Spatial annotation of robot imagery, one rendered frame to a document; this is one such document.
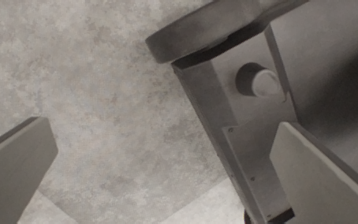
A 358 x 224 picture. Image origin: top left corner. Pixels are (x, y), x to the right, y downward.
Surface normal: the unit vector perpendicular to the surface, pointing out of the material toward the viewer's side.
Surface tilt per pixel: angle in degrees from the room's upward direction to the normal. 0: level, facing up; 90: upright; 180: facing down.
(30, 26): 0
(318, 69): 0
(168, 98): 0
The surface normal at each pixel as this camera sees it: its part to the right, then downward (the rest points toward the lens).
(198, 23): -0.13, 0.41
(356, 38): 0.17, 0.30
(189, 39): -0.28, 0.53
